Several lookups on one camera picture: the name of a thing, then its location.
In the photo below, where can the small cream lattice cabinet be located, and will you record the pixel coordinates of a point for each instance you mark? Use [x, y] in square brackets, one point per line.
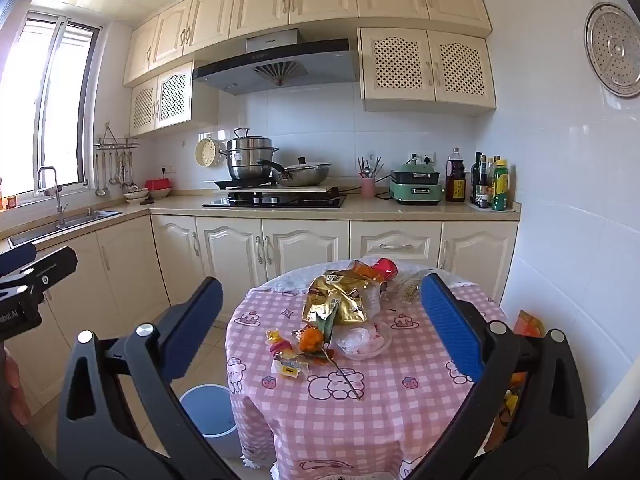
[167, 97]

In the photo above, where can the yellow oil bottle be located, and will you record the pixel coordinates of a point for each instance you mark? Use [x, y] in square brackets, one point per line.
[493, 170]

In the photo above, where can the steel sink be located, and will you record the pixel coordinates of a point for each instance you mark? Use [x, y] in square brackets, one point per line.
[75, 220]

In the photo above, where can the wall outlet with plugs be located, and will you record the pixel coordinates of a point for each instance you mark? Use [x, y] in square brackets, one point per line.
[422, 157]

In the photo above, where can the clear plastic wrapper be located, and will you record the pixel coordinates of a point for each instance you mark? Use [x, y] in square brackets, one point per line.
[407, 290]

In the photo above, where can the pink checked tablecloth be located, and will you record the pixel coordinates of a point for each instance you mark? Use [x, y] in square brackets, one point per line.
[375, 410]

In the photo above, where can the grey range hood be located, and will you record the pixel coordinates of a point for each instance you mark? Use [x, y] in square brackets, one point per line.
[280, 60]

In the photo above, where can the green electric cooker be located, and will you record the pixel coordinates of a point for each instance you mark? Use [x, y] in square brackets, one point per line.
[415, 191]

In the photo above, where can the large brown sauce bottle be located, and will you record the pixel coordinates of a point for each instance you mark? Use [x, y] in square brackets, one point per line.
[455, 182]

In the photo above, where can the clear plastic container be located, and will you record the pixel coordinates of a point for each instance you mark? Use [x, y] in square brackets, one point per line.
[362, 342]

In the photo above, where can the cream perforated steamer plate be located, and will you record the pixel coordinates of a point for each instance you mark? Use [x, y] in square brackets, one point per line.
[206, 152]

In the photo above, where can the stainless steamer pot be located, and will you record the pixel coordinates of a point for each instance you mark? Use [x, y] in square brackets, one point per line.
[247, 160]

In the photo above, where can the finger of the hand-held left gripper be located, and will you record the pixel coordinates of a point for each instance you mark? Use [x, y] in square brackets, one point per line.
[17, 258]
[54, 267]

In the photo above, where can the cream base cabinets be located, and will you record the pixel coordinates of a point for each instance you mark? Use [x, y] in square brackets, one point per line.
[300, 245]

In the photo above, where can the bundle of chopsticks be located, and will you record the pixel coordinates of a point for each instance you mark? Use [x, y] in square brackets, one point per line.
[369, 167]

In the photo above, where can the metal faucet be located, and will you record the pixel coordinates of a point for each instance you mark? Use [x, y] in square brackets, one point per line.
[59, 200]

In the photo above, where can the dark glass bottle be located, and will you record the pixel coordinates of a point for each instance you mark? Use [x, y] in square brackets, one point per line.
[475, 180]

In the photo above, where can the orange snack bag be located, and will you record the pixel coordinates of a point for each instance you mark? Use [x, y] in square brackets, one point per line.
[365, 270]

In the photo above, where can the row of hanging utensils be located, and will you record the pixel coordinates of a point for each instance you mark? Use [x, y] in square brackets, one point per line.
[101, 180]

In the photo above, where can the steel wok with lid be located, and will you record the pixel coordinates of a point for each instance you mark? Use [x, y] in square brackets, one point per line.
[306, 173]

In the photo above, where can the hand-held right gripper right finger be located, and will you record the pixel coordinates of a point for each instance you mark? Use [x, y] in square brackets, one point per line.
[450, 330]

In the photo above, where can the pink utensil holder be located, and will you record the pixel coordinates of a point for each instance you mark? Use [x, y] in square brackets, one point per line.
[368, 187]

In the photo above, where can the metal utensil rack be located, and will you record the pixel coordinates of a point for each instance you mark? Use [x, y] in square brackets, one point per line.
[117, 142]

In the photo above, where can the white bowl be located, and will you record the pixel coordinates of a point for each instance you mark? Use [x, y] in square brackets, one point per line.
[160, 194]

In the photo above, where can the dark labelled sauce bottle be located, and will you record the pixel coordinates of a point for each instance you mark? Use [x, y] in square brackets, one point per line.
[482, 191]

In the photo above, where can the thin wooden skewer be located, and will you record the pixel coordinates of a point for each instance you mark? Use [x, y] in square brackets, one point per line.
[345, 372]

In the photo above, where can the red snack packet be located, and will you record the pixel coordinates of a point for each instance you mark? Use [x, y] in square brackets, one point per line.
[386, 267]

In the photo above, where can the orange paper bag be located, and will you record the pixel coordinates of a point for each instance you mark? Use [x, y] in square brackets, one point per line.
[530, 325]

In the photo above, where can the round steel steamer plate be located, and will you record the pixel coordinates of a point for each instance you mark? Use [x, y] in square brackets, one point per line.
[612, 50]

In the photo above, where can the person's left hand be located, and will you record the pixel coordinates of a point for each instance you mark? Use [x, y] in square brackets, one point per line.
[9, 385]

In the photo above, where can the colourful candy wrapper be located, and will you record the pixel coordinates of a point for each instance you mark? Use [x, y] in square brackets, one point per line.
[276, 342]

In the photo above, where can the green bottle yellow cap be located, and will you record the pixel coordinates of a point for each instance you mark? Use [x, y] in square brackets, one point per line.
[500, 190]

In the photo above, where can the gold snack bag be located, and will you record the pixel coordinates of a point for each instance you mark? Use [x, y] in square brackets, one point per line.
[340, 300]

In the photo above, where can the kitchen window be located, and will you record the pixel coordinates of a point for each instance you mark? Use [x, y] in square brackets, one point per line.
[55, 110]

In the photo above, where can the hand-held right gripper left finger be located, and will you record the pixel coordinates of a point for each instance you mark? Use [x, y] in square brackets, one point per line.
[196, 322]

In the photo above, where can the blue grey trash bin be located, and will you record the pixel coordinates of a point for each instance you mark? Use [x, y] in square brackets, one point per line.
[210, 420]

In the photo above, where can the white lace tablecloth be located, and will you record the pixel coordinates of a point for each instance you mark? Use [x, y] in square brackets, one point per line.
[295, 280]

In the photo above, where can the black gas stove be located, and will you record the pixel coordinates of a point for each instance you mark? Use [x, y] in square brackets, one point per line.
[275, 202]

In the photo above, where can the yellow white packet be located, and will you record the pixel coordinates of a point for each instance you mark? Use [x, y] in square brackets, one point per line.
[290, 366]

